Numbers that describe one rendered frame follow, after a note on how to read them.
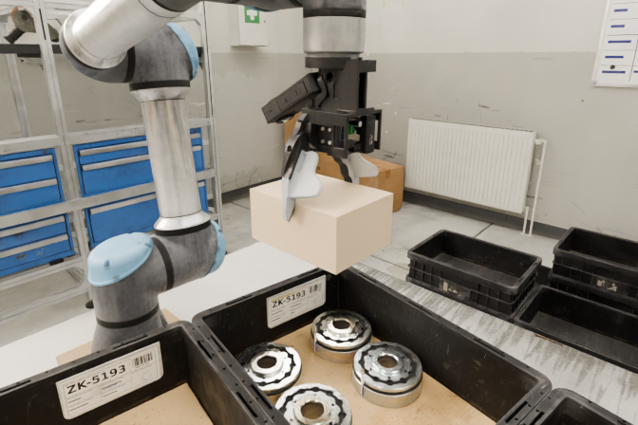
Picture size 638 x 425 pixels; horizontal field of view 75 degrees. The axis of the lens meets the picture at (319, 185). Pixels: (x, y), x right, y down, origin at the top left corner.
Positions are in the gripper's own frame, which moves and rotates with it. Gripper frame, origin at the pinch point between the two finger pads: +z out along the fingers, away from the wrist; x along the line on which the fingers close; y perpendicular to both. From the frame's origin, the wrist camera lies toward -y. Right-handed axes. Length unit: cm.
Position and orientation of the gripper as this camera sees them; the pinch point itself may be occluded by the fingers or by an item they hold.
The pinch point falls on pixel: (320, 206)
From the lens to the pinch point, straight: 58.2
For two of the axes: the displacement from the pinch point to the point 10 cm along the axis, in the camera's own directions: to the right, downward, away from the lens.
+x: 6.8, -2.2, 7.0
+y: 7.4, 2.1, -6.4
